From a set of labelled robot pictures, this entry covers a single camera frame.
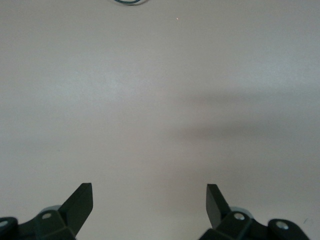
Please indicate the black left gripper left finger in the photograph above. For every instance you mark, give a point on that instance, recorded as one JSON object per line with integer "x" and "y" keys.
{"x": 75, "y": 207}

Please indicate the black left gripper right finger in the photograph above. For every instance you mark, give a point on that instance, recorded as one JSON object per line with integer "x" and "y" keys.
{"x": 215, "y": 207}

